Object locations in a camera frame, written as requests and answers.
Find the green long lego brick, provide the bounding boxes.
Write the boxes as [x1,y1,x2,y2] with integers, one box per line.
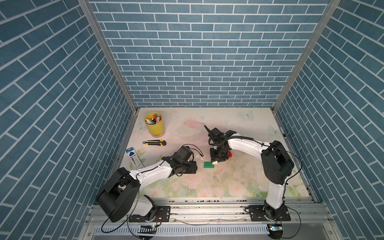
[204,162,215,169]

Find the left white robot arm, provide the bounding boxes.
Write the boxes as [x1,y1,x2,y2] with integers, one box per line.
[96,157,198,223]

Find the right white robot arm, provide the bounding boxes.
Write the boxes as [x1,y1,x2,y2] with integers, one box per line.
[208,131,295,221]

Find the yellow black utility knife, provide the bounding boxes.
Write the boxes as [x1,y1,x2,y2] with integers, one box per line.
[143,140,167,146]

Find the floral table mat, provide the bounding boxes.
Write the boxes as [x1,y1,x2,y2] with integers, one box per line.
[119,107,310,199]

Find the blue white small box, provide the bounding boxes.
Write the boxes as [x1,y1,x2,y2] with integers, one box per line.
[126,148,144,170]

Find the yellow pen cup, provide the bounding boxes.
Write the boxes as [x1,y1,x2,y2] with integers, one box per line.
[145,112,165,138]

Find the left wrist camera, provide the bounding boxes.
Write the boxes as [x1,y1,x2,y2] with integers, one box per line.
[173,146,193,164]

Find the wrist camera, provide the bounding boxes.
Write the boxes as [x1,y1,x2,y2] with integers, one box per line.
[173,146,193,164]
[209,128,237,145]

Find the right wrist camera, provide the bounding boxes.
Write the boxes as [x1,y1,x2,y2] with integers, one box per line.
[209,128,237,145]

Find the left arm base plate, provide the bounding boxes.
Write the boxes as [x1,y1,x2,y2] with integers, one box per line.
[129,206,171,224]

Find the aluminium mounting rail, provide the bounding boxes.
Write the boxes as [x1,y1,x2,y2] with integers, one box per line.
[80,198,342,240]

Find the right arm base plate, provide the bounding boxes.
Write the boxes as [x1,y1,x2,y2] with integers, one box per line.
[244,205,291,222]

